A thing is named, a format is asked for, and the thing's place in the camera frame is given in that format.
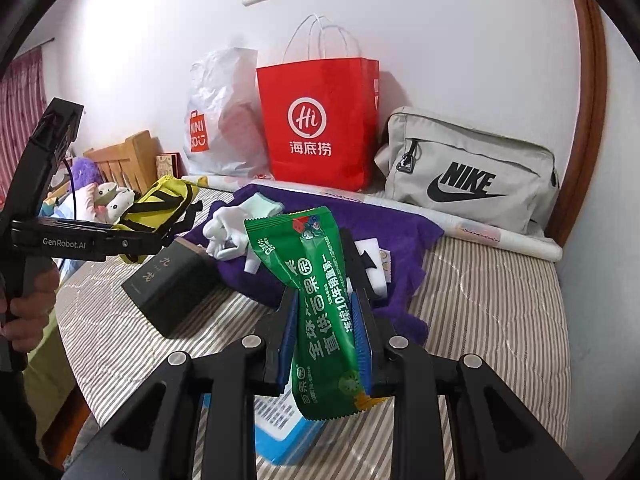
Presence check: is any white eraser block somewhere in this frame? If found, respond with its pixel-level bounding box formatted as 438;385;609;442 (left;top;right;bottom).
350;237;393;297

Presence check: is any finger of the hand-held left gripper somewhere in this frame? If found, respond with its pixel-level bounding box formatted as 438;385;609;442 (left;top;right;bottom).
102;225;175;261

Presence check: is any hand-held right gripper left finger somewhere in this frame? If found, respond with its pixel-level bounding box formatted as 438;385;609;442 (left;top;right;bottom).
97;287;301;480

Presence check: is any person's left hand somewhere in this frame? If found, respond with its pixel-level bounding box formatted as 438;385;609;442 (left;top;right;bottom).
0;265;58;356

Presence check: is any purple plush toy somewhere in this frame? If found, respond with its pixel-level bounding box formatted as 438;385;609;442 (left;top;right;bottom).
70;156;103;193

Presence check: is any blue tissue pack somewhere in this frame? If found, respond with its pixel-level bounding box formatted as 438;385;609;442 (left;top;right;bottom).
202;385;328;466

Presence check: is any purple towel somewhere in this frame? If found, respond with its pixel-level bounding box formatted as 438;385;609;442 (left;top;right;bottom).
180;185;446;346

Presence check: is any green snack packet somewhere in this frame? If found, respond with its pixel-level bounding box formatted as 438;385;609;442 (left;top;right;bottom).
243;206;391;421

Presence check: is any yellow bag with black straps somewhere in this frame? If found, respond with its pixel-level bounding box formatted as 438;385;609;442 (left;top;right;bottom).
112;176;203;263

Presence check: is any dark green box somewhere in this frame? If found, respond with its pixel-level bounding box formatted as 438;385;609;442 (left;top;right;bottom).
121;239;223;338

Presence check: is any white plastic bag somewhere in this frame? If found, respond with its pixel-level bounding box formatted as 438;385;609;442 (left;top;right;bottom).
186;47;273;179

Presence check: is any red curtain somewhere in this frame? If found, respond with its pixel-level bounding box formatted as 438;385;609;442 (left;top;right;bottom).
0;50;48;191

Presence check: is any striped mattress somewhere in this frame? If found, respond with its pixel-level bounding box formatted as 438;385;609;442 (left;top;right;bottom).
55;182;573;480

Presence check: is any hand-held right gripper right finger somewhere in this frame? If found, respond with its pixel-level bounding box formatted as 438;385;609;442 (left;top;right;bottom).
341;229;583;480

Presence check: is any person's left forearm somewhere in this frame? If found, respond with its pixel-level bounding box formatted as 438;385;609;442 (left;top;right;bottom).
0;370;41;480

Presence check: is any grey sling bag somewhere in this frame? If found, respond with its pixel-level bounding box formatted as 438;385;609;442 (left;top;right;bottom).
374;106;561;235

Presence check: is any brown book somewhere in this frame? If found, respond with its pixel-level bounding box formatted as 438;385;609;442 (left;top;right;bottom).
155;152;181;179

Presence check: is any white plush toy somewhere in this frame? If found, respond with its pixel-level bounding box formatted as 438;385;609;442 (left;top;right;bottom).
92;182;138;223

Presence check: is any mint green sock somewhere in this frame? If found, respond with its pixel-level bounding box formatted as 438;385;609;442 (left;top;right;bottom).
245;192;286;218

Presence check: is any wooden door frame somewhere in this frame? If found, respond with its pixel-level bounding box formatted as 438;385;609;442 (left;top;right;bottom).
545;0;608;248

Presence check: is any rolled printed paper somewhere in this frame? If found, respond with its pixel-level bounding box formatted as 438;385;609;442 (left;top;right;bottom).
181;175;563;262

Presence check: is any wooden headboard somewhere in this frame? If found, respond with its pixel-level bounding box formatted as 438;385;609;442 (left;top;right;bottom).
82;130;160;196

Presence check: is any red paper bag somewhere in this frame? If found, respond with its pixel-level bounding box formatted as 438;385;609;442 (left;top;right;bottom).
256;14;381;192

